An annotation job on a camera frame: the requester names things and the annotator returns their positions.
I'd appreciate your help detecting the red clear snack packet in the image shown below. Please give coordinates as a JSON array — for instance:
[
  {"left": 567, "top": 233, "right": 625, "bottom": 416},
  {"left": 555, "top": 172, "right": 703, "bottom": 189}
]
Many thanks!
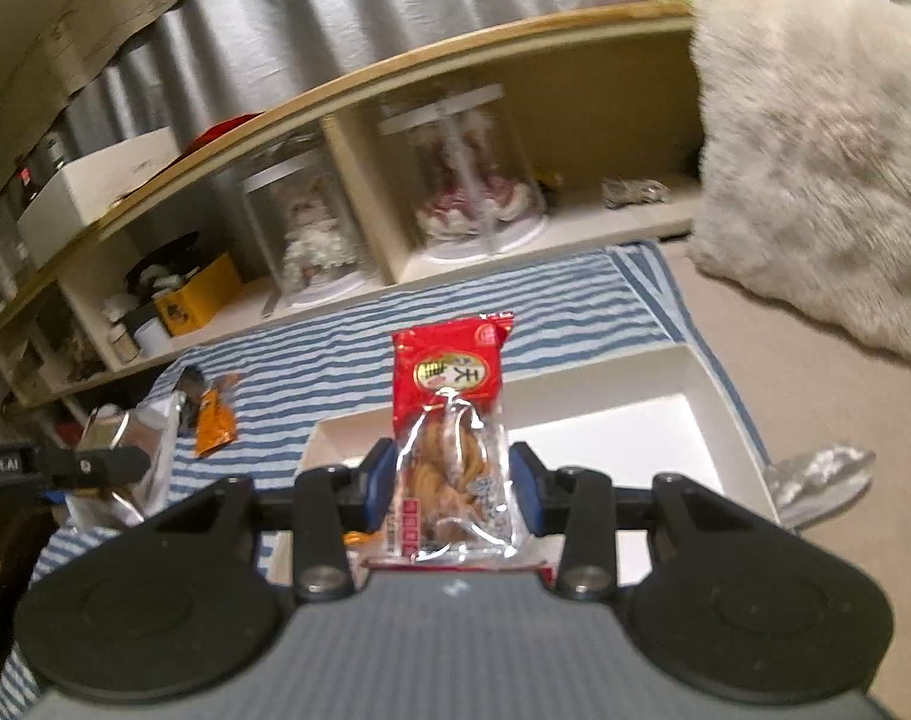
[{"left": 364, "top": 312, "right": 527, "bottom": 569}]

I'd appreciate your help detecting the clear packet dark snack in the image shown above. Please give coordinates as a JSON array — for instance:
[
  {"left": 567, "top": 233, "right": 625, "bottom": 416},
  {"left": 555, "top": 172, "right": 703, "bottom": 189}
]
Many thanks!
[{"left": 67, "top": 394, "right": 187, "bottom": 533}]

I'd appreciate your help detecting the short orange snack packet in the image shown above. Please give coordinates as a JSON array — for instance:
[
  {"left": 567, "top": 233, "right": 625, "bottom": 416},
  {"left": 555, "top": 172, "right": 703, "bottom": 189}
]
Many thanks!
[{"left": 195, "top": 374, "right": 241, "bottom": 458}]

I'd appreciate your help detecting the black orange snack packet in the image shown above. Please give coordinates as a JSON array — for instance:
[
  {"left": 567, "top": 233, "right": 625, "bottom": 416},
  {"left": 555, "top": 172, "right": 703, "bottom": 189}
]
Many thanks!
[{"left": 174, "top": 364, "right": 206, "bottom": 434}]

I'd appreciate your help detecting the long orange snack packet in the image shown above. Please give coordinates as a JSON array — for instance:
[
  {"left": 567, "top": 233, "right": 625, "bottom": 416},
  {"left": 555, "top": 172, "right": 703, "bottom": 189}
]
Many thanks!
[{"left": 343, "top": 532, "right": 371, "bottom": 550}]

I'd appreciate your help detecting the blue striped bed sheet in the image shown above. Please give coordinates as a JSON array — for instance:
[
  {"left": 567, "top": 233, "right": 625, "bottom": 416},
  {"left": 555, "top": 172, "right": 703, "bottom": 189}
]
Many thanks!
[{"left": 0, "top": 241, "right": 773, "bottom": 720}]

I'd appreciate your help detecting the white shallow box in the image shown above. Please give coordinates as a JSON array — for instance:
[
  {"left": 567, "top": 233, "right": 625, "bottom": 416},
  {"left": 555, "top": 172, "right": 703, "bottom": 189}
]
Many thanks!
[{"left": 259, "top": 344, "right": 780, "bottom": 585}]

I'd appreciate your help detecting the small jar white lid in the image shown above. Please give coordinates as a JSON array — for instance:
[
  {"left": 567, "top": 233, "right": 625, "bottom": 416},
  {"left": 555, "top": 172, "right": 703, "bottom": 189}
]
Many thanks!
[{"left": 107, "top": 322, "right": 140, "bottom": 364}]

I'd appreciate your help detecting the white cylinder cup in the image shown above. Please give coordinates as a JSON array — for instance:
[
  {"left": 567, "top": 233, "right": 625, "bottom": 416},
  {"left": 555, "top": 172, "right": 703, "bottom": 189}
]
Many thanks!
[{"left": 133, "top": 317, "right": 172, "bottom": 358}]

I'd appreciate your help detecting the white doll display case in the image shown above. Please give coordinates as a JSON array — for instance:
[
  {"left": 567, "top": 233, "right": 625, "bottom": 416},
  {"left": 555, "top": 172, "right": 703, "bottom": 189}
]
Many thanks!
[{"left": 239, "top": 133, "right": 377, "bottom": 305}]

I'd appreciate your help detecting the yellow black box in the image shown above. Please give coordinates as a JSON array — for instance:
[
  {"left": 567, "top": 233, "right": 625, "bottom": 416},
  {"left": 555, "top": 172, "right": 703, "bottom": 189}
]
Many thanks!
[{"left": 153, "top": 252, "right": 242, "bottom": 337}]

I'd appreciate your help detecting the large white box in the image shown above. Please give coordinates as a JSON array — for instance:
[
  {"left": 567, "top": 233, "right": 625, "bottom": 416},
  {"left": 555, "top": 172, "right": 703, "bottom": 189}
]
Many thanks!
[{"left": 18, "top": 127, "right": 181, "bottom": 270}]

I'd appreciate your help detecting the silver foil bag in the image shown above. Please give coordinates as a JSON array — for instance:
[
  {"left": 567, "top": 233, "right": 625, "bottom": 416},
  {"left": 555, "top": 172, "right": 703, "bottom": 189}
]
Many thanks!
[{"left": 763, "top": 444, "right": 877, "bottom": 530}]

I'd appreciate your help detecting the pink doll display case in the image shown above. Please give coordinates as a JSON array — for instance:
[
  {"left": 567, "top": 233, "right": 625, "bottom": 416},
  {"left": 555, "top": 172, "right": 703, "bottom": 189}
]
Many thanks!
[{"left": 377, "top": 83, "right": 549, "bottom": 263}]

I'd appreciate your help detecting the small trinket on shelf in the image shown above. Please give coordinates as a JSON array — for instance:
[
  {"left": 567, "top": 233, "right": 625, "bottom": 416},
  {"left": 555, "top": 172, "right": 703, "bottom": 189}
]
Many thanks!
[{"left": 600, "top": 177, "right": 670, "bottom": 210}]

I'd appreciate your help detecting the wooden headboard shelf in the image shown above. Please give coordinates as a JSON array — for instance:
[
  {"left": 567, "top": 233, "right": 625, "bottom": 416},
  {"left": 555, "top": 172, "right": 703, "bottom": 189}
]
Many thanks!
[{"left": 0, "top": 0, "right": 703, "bottom": 410}]

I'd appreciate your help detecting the fluffy white pillow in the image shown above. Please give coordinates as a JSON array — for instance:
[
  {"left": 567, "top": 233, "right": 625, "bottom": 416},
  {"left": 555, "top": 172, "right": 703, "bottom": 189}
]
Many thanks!
[{"left": 690, "top": 0, "right": 911, "bottom": 361}]

